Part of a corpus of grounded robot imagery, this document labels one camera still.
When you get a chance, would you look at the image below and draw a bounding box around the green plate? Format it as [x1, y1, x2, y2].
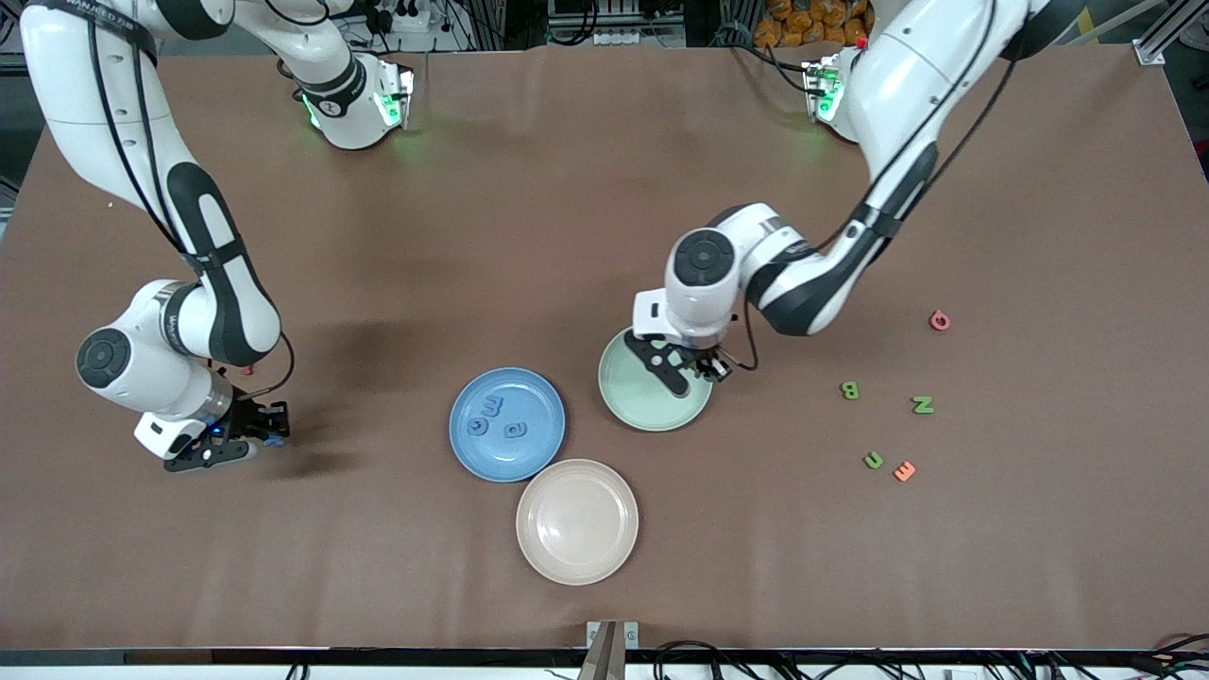
[598, 326, 714, 433]

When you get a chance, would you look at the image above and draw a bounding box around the beige plate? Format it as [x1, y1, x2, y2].
[516, 459, 639, 587]

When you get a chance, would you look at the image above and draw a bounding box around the blue plate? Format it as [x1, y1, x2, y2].
[449, 367, 566, 484]

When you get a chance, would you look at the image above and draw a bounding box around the stack of orange items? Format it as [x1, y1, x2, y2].
[754, 0, 875, 50]

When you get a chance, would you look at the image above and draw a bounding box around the white power strip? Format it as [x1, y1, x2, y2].
[373, 0, 435, 34]

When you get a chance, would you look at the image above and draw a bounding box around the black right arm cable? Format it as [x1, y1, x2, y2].
[85, 0, 296, 402]

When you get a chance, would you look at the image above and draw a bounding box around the black arm base cable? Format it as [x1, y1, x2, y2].
[727, 38, 815, 95]

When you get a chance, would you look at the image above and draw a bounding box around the metal table edge bracket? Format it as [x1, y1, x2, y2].
[578, 620, 641, 680]

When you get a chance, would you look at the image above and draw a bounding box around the black cable bundle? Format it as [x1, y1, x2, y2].
[283, 640, 1209, 680]

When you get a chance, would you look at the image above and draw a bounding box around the aluminium frame post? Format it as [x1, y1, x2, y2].
[1133, 0, 1209, 67]

